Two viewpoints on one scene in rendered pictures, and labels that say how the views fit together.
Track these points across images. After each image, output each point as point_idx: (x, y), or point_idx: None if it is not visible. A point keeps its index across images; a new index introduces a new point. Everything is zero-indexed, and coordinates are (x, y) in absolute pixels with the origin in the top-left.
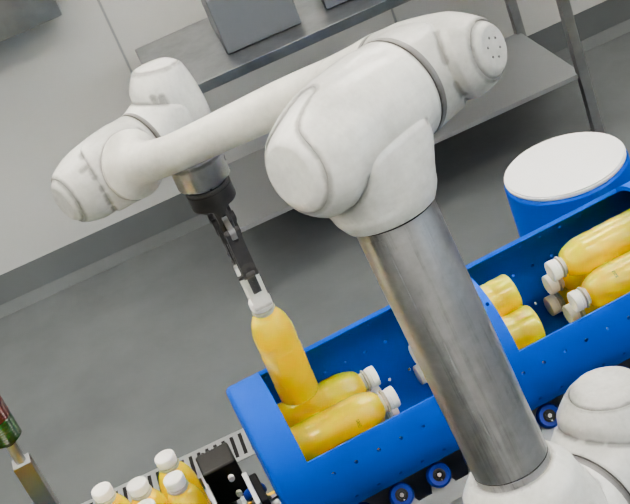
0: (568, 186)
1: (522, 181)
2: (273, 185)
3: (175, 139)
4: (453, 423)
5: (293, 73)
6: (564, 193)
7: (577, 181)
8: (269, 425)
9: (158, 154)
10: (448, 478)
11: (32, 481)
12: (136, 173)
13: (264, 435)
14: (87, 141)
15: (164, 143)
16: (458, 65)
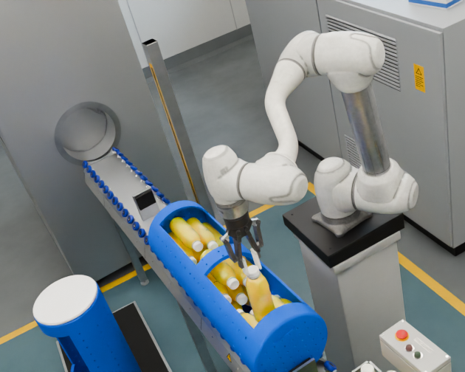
0: (89, 291)
1: (69, 313)
2: (377, 61)
3: (291, 131)
4: (384, 147)
5: (273, 94)
6: (94, 291)
7: (87, 288)
8: (300, 307)
9: (295, 139)
10: None
11: None
12: (296, 156)
13: (305, 309)
14: (274, 164)
15: (291, 135)
16: None
